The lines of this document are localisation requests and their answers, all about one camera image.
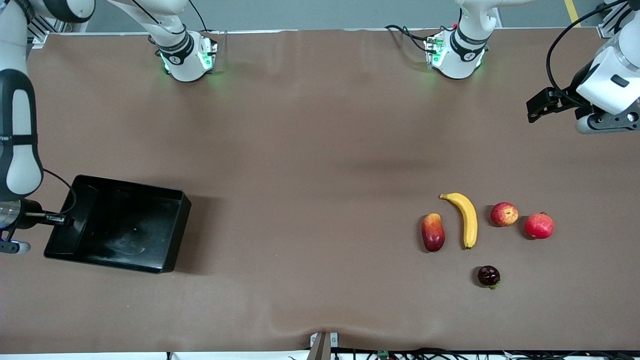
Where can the yellow banana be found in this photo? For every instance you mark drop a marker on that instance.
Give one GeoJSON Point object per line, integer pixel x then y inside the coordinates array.
{"type": "Point", "coordinates": [470, 220]}

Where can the small red yellow apple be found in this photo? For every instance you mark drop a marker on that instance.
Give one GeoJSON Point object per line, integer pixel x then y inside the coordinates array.
{"type": "Point", "coordinates": [504, 214]}

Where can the black plastic tray box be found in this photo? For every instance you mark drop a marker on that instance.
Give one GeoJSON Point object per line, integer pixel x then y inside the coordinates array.
{"type": "Point", "coordinates": [125, 225]}

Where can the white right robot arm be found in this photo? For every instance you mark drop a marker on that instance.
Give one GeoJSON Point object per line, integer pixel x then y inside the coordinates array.
{"type": "Point", "coordinates": [20, 170]}

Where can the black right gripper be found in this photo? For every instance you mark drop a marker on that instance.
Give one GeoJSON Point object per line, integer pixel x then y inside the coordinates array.
{"type": "Point", "coordinates": [31, 207]}

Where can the red yellow mango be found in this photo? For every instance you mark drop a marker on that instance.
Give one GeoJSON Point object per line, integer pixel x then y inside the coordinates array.
{"type": "Point", "coordinates": [433, 234]}

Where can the metal camera bracket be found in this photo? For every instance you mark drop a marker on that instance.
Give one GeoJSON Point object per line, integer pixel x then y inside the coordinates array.
{"type": "Point", "coordinates": [322, 347]}

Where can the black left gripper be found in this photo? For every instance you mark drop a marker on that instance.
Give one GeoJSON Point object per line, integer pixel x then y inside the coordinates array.
{"type": "Point", "coordinates": [566, 96]}

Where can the brown table mat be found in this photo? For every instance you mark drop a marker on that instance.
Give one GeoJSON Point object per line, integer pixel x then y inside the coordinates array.
{"type": "Point", "coordinates": [300, 200]}

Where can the red pomegranate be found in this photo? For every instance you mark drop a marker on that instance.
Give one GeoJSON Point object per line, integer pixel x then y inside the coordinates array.
{"type": "Point", "coordinates": [539, 226]}

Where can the dark purple mangosteen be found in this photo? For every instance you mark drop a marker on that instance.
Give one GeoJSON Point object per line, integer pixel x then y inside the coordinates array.
{"type": "Point", "coordinates": [488, 276]}

